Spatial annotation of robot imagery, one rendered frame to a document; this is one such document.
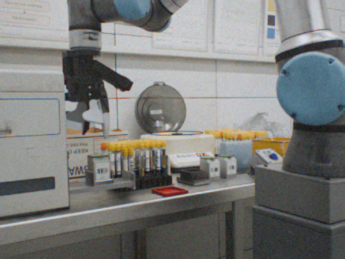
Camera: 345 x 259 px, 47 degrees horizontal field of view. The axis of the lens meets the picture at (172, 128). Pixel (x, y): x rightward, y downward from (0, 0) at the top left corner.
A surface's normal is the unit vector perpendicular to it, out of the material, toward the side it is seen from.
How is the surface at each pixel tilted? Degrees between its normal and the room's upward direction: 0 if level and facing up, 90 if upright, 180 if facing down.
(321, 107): 97
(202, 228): 90
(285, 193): 90
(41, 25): 95
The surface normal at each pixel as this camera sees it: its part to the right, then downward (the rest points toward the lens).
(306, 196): -0.84, 0.05
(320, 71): -0.42, 0.18
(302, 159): -0.68, -0.27
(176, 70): 0.54, 0.04
